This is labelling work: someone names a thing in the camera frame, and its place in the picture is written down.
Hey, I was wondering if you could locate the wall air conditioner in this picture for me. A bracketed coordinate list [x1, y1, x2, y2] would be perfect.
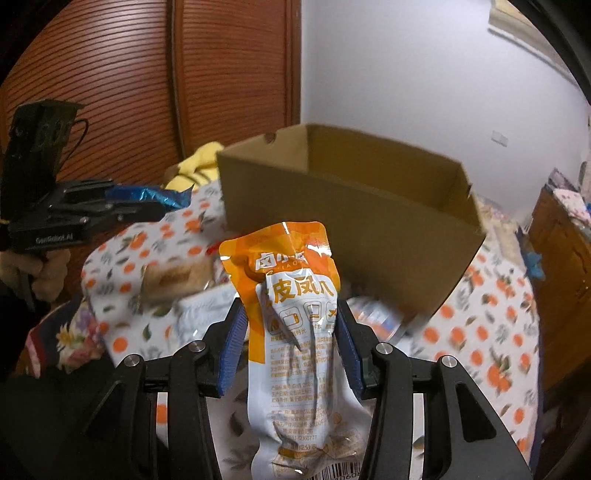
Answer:
[488, 0, 576, 85]

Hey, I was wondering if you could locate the wooden sideboard cabinet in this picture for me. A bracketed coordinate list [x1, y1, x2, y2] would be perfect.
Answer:
[529, 188, 590, 390]

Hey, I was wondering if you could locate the white silver snack pouch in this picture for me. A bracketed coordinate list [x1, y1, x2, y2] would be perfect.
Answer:
[173, 283, 238, 347]

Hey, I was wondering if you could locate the yellow plush toy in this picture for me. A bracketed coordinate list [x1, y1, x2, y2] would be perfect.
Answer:
[163, 142, 223, 192]

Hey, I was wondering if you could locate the person's left hand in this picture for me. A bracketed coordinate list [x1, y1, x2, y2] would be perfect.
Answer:
[1, 249, 71, 303]

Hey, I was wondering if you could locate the blue foil candy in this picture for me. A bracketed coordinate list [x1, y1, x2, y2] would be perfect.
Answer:
[107, 185, 192, 210]

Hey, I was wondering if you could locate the orange white snack pouch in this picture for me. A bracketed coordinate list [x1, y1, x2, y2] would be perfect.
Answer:
[219, 222, 370, 479]

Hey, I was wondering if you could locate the brown cardboard box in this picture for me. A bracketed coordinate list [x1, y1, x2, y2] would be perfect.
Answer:
[217, 124, 485, 314]

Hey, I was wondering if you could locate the orange print tablecloth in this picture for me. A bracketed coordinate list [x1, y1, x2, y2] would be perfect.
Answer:
[80, 179, 541, 480]

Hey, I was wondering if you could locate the blue plush toy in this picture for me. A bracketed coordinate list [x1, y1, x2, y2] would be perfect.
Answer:
[524, 251, 546, 281]

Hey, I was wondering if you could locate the folded floral cloth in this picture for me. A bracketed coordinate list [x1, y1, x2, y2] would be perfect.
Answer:
[553, 188, 591, 226]

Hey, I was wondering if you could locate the brown biscuit bar pack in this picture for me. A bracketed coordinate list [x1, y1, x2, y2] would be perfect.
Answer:
[140, 258, 214, 303]

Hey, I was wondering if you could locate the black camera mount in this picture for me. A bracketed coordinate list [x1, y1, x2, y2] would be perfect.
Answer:
[0, 98, 90, 222]

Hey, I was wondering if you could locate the white wall switch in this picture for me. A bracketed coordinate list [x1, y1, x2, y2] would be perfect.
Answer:
[491, 130, 509, 148]

